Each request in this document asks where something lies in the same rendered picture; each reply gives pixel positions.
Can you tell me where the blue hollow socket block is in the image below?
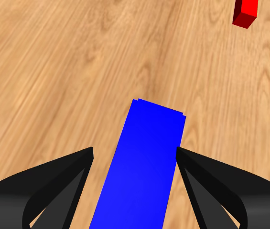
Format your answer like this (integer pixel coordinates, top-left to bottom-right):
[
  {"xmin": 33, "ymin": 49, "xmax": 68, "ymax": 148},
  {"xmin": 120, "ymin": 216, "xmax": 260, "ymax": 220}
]
[{"xmin": 88, "ymin": 98, "xmax": 187, "ymax": 229}]

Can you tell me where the thin red peg bar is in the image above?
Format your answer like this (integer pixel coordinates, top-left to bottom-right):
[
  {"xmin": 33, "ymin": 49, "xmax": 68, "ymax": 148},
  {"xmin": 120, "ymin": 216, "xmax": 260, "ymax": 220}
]
[{"xmin": 232, "ymin": 0, "xmax": 259, "ymax": 29}]

